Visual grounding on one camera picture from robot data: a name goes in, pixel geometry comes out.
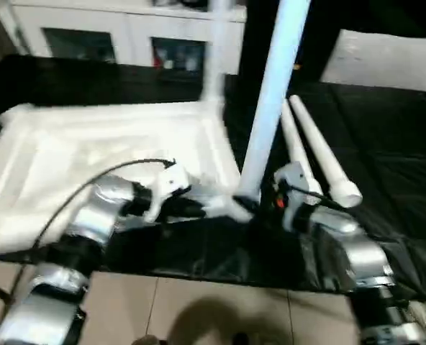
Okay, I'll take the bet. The white plastic table top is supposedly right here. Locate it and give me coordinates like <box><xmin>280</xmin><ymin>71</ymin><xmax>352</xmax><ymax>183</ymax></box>
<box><xmin>0</xmin><ymin>100</ymin><xmax>253</xmax><ymax>259</ymax></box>

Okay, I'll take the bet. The white glass-door cabinet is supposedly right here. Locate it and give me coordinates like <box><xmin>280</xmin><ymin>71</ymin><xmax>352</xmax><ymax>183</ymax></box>
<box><xmin>4</xmin><ymin>0</ymin><xmax>246</xmax><ymax>76</ymax></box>

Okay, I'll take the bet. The dark cabinet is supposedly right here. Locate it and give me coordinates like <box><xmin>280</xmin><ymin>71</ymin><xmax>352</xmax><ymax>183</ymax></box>
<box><xmin>237</xmin><ymin>0</ymin><xmax>343</xmax><ymax>84</ymax></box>

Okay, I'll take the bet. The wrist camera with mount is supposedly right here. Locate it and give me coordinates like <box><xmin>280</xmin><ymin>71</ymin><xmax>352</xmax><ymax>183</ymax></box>
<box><xmin>146</xmin><ymin>165</ymin><xmax>193</xmax><ymax>224</ymax></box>
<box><xmin>273</xmin><ymin>161</ymin><xmax>309</xmax><ymax>231</ymax></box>

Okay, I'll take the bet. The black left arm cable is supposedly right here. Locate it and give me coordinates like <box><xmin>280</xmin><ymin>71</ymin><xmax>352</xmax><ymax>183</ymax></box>
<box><xmin>7</xmin><ymin>157</ymin><xmax>177</xmax><ymax>299</ymax></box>

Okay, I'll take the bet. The white board with round fitting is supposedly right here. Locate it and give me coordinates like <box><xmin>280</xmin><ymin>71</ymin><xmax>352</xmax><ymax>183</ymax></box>
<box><xmin>319</xmin><ymin>29</ymin><xmax>426</xmax><ymax>91</ymax></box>

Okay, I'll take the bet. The white plastic table leg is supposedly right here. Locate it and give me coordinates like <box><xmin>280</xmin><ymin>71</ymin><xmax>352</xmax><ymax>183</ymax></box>
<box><xmin>280</xmin><ymin>100</ymin><xmax>322</xmax><ymax>198</ymax></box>
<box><xmin>236</xmin><ymin>0</ymin><xmax>312</xmax><ymax>202</ymax></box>
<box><xmin>288</xmin><ymin>95</ymin><xmax>363</xmax><ymax>209</ymax></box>
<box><xmin>198</xmin><ymin>0</ymin><xmax>235</xmax><ymax>106</ymax></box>

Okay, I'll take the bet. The black work mat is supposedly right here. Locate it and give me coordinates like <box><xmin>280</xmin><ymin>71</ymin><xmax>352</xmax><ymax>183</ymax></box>
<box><xmin>0</xmin><ymin>53</ymin><xmax>426</xmax><ymax>303</ymax></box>

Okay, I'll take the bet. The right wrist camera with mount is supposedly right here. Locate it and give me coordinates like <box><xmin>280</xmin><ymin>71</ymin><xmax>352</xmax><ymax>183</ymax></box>
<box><xmin>273</xmin><ymin>161</ymin><xmax>309</xmax><ymax>231</ymax></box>

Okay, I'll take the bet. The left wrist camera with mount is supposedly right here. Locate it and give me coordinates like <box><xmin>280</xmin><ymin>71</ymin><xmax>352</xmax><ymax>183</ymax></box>
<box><xmin>146</xmin><ymin>165</ymin><xmax>193</xmax><ymax>224</ymax></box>

